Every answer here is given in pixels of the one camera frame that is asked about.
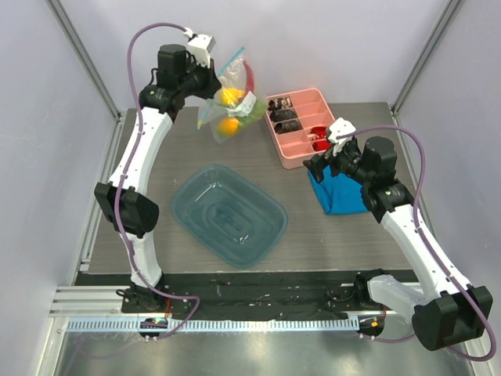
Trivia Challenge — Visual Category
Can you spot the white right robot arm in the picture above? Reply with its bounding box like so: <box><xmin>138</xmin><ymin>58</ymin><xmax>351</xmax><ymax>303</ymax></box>
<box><xmin>304</xmin><ymin>136</ymin><xmax>492</xmax><ymax>351</ymax></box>

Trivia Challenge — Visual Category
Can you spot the black white patterned sock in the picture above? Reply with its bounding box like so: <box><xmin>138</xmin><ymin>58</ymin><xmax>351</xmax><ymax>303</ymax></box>
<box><xmin>268</xmin><ymin>96</ymin><xmax>293</xmax><ymax>111</ymax></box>

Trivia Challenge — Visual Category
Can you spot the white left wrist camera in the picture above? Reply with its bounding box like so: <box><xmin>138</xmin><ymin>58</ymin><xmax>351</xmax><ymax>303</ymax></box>
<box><xmin>183</xmin><ymin>27</ymin><xmax>215</xmax><ymax>68</ymax></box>

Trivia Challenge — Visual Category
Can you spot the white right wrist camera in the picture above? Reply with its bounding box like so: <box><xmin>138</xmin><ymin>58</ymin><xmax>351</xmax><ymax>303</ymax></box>
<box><xmin>326</xmin><ymin>117</ymin><xmax>356</xmax><ymax>156</ymax></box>

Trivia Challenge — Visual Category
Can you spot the dark patterned rolled sock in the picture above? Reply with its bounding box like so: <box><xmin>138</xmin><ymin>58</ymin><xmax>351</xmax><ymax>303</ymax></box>
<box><xmin>269</xmin><ymin>110</ymin><xmax>297</xmax><ymax>123</ymax></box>

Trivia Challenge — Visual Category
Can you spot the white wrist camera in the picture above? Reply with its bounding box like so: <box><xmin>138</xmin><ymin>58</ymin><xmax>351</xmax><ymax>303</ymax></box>
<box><xmin>183</xmin><ymin>27</ymin><xmax>215</xmax><ymax>68</ymax></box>
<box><xmin>326</xmin><ymin>117</ymin><xmax>356</xmax><ymax>156</ymax></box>

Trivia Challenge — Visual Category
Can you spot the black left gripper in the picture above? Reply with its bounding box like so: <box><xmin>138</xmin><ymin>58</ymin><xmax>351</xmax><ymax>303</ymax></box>
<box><xmin>180</xmin><ymin>56</ymin><xmax>223</xmax><ymax>101</ymax></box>

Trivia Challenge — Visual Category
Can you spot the yellow pear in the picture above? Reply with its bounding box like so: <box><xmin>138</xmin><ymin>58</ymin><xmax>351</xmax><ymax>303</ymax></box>
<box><xmin>219</xmin><ymin>87</ymin><xmax>246</xmax><ymax>107</ymax></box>

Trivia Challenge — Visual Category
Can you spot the red chili pepper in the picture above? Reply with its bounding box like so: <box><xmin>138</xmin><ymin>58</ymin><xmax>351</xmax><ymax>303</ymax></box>
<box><xmin>243</xmin><ymin>60</ymin><xmax>255</xmax><ymax>93</ymax></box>

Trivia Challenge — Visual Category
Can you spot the clear zip top bag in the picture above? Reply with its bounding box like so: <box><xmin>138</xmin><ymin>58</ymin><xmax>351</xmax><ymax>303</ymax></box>
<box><xmin>196</xmin><ymin>47</ymin><xmax>268</xmax><ymax>143</ymax></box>

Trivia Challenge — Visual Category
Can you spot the green grape bunch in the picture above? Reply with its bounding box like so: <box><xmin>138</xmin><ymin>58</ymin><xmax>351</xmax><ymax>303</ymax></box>
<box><xmin>239</xmin><ymin>99</ymin><xmax>268</xmax><ymax>127</ymax></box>

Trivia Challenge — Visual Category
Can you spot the red item in organizer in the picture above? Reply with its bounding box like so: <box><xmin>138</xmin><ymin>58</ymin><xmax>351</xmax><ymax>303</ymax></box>
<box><xmin>308</xmin><ymin>126</ymin><xmax>326</xmax><ymax>139</ymax></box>

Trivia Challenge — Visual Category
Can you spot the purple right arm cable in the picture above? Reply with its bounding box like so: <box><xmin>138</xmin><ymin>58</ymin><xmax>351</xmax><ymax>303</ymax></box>
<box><xmin>336</xmin><ymin>125</ymin><xmax>498</xmax><ymax>361</ymax></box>

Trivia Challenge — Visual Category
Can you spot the clear blue plastic tray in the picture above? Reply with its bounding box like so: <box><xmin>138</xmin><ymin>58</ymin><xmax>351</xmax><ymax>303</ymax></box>
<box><xmin>170</xmin><ymin>164</ymin><xmax>288</xmax><ymax>269</ymax></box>

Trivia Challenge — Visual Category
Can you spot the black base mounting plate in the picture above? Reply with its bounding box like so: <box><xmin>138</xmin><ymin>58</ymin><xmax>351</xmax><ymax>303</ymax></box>
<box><xmin>121</xmin><ymin>273</ymin><xmax>401</xmax><ymax>320</ymax></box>

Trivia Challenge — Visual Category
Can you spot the aluminium front rail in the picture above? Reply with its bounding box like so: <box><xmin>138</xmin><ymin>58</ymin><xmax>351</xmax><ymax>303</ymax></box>
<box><xmin>49</xmin><ymin>280</ymin><xmax>389</xmax><ymax>337</ymax></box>

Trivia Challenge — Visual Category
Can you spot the orange tangerine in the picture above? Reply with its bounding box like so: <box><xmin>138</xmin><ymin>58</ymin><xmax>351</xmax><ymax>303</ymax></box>
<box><xmin>217</xmin><ymin>117</ymin><xmax>240</xmax><ymax>136</ymax></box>

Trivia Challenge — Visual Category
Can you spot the pink divided organizer box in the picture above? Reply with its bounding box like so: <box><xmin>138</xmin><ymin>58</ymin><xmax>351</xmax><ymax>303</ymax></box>
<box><xmin>265</xmin><ymin>88</ymin><xmax>335</xmax><ymax>169</ymax></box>

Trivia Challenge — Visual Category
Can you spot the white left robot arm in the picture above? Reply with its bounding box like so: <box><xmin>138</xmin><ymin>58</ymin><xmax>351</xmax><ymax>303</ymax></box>
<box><xmin>94</xmin><ymin>44</ymin><xmax>222</xmax><ymax>313</ymax></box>

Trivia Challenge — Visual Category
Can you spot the blue folded cloth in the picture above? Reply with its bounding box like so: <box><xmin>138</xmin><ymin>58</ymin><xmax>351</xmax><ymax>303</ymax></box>
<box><xmin>308</xmin><ymin>168</ymin><xmax>368</xmax><ymax>215</ymax></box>

